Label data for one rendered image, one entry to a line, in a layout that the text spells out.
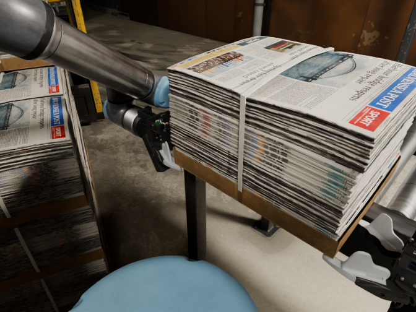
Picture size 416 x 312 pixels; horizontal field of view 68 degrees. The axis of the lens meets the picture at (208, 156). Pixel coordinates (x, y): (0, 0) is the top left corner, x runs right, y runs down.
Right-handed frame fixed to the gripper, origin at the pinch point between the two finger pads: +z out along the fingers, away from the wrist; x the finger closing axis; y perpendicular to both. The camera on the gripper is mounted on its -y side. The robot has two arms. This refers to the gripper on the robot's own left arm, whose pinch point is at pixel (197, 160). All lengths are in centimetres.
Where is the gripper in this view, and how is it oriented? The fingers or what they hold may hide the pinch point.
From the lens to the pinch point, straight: 72.5
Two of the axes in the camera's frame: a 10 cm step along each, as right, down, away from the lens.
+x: 6.9, -4.1, 6.0
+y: 0.0, -8.2, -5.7
